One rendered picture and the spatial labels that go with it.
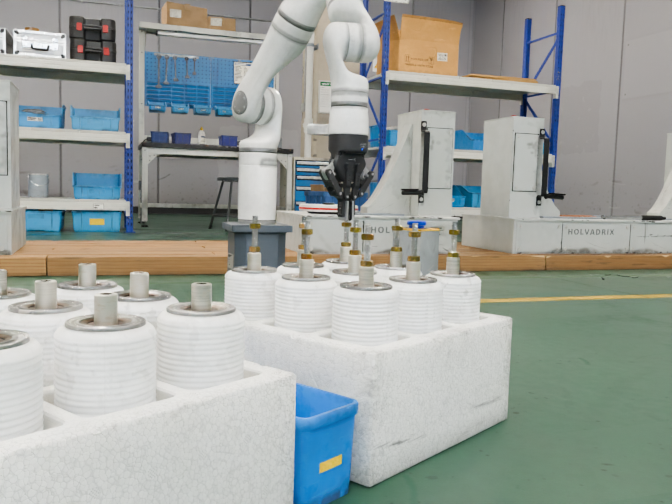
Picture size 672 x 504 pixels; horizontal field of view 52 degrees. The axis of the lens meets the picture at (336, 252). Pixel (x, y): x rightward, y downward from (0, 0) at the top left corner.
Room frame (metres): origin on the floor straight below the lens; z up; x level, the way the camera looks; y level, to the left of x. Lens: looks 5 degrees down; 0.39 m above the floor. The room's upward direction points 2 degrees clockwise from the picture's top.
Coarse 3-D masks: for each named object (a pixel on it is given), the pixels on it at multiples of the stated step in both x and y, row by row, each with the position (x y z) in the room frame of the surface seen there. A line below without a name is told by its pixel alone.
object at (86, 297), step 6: (114, 288) 0.90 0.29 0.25; (120, 288) 0.91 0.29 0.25; (60, 294) 0.86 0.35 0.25; (66, 294) 0.86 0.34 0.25; (72, 294) 0.86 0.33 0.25; (78, 294) 0.86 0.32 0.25; (84, 294) 0.86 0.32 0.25; (90, 294) 0.87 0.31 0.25; (78, 300) 0.86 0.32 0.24; (84, 300) 0.86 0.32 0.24; (90, 300) 0.86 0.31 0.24; (90, 306) 0.86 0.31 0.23
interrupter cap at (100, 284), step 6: (60, 282) 0.91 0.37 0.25; (66, 282) 0.92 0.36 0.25; (72, 282) 0.92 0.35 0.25; (78, 282) 0.92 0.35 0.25; (96, 282) 0.93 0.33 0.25; (102, 282) 0.93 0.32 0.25; (108, 282) 0.93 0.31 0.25; (114, 282) 0.92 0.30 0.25; (60, 288) 0.88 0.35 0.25; (66, 288) 0.87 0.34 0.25; (72, 288) 0.87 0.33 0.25; (78, 288) 0.87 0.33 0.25; (84, 288) 0.87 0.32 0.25; (90, 288) 0.87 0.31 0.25; (96, 288) 0.88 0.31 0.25; (102, 288) 0.88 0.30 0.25; (108, 288) 0.89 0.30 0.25
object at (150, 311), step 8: (120, 304) 0.79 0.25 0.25; (128, 304) 0.79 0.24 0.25; (136, 304) 0.79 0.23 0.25; (144, 304) 0.79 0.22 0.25; (152, 304) 0.80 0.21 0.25; (160, 304) 0.80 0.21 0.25; (168, 304) 0.81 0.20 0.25; (120, 312) 0.78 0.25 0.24; (128, 312) 0.78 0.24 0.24; (136, 312) 0.78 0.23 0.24; (144, 312) 0.79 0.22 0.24; (152, 312) 0.79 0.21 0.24; (160, 312) 0.80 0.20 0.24; (152, 320) 0.79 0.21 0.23
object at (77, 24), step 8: (72, 16) 5.40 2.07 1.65; (80, 16) 5.42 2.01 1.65; (72, 24) 5.40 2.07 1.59; (80, 24) 5.41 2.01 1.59; (88, 24) 5.42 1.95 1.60; (96, 24) 5.50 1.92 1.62; (104, 24) 5.47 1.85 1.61; (112, 24) 5.50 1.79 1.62; (72, 32) 5.40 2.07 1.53; (80, 32) 5.41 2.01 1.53; (88, 32) 5.49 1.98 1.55; (96, 32) 5.50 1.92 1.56; (104, 32) 5.46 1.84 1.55; (112, 32) 5.50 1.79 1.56; (88, 40) 5.49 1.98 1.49; (96, 40) 5.51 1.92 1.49; (104, 40) 5.48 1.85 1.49; (112, 40) 5.50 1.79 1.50
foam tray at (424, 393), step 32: (480, 320) 1.12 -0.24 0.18; (256, 352) 1.01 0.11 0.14; (288, 352) 0.97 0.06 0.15; (320, 352) 0.93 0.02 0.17; (352, 352) 0.89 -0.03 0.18; (384, 352) 0.89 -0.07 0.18; (416, 352) 0.94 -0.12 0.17; (448, 352) 1.01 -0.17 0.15; (480, 352) 1.08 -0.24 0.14; (320, 384) 0.93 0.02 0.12; (352, 384) 0.89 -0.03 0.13; (384, 384) 0.89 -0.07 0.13; (416, 384) 0.94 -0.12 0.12; (448, 384) 1.01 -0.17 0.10; (480, 384) 1.09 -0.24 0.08; (384, 416) 0.89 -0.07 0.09; (416, 416) 0.95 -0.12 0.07; (448, 416) 1.01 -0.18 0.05; (480, 416) 1.09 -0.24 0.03; (352, 448) 0.89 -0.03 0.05; (384, 448) 0.89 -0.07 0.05; (416, 448) 0.95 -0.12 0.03; (352, 480) 0.89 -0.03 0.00
